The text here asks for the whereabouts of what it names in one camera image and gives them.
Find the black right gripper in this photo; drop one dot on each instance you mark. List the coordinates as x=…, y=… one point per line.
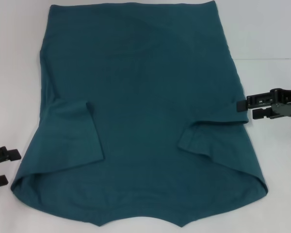
x=287, y=104

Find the teal blue shirt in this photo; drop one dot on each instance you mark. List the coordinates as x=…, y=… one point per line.
x=140, y=97

